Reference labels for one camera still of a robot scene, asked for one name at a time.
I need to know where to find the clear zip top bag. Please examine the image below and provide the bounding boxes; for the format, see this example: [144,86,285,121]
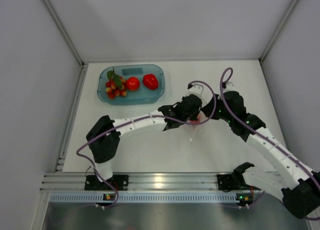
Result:
[184,89,216,142]

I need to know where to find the red fake tomato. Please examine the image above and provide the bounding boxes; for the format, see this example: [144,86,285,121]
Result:
[126,77,140,92]

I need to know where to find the red fake cherry bunch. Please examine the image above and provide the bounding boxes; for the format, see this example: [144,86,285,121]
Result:
[105,68,127,100]

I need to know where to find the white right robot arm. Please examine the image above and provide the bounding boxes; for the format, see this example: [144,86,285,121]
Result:
[201,91,320,219]

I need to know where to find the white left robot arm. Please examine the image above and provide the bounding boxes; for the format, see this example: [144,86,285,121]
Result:
[86,94,202,190]

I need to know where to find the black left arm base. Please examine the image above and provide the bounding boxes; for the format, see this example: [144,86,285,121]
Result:
[84,175,129,191]

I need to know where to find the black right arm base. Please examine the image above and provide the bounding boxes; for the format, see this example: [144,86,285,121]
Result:
[217,173,247,192]

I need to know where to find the pink fake peach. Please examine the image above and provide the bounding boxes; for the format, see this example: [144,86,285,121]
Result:
[188,117,202,127]

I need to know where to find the teal plastic bin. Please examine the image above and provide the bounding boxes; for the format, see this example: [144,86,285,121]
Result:
[97,64,165,105]

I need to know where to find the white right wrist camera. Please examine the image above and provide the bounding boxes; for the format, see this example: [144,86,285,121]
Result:
[222,82,236,93]

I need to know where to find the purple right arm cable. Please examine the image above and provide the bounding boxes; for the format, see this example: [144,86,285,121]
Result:
[219,67,320,221]

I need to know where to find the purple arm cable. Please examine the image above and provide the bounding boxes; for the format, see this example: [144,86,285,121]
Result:
[219,67,320,221]
[76,80,217,207]

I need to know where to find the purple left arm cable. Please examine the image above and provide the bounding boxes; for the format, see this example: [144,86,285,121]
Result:
[76,80,217,207]

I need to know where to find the aluminium frame post right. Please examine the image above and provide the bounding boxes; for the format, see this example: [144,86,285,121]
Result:
[259,0,301,64]

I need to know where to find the aluminium frame post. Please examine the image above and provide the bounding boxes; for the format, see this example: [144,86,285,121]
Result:
[259,0,301,64]
[41,0,85,66]

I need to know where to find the aluminium frame post left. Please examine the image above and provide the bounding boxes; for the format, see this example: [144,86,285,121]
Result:
[41,0,85,66]

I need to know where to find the aluminium mounting rail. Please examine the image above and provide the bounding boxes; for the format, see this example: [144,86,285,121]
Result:
[40,172,223,192]

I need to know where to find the grey slotted cable duct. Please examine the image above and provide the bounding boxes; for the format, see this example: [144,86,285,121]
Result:
[50,193,253,205]

